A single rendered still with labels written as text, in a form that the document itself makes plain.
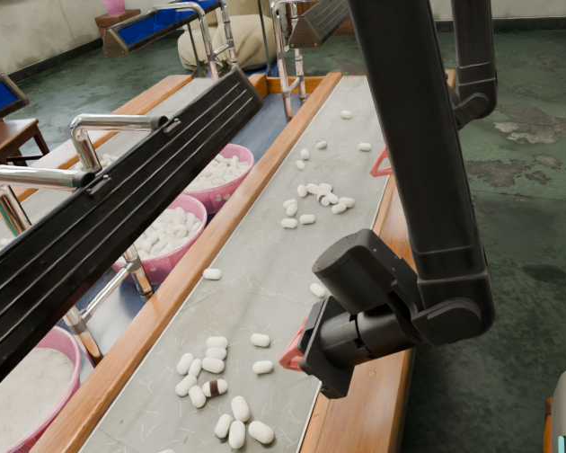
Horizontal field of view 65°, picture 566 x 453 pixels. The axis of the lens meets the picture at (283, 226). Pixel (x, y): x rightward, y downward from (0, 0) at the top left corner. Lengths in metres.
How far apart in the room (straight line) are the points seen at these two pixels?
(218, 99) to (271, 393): 0.45
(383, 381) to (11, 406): 0.59
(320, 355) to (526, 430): 1.15
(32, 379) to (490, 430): 1.22
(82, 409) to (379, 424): 0.43
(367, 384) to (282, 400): 0.13
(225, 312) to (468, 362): 1.05
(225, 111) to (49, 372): 0.53
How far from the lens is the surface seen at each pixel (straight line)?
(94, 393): 0.78
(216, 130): 0.67
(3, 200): 0.65
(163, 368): 0.79
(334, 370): 0.51
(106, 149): 1.62
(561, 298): 1.98
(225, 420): 0.68
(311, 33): 1.12
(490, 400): 1.62
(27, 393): 0.89
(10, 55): 6.51
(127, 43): 1.41
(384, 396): 0.67
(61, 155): 1.62
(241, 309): 0.83
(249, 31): 3.97
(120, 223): 0.51
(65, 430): 0.76
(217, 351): 0.75
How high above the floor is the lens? 1.33
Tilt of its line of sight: 36 degrees down
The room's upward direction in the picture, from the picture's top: 9 degrees counter-clockwise
